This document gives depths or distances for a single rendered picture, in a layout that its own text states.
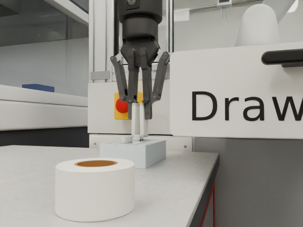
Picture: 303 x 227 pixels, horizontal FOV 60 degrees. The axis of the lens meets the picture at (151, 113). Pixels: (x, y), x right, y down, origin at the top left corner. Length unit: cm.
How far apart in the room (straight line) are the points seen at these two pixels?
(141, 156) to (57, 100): 83
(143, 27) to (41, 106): 70
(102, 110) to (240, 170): 40
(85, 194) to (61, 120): 103
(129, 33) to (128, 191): 37
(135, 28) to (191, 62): 22
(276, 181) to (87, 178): 54
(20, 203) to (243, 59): 29
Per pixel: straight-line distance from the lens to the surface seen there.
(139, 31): 53
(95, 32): 81
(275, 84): 34
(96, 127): 77
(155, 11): 55
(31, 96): 110
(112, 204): 22
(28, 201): 30
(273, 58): 30
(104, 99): 76
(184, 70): 34
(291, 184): 70
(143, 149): 43
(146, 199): 27
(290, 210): 71
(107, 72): 76
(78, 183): 22
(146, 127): 54
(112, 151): 45
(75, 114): 132
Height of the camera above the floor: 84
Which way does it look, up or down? 1 degrees up
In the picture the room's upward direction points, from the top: straight up
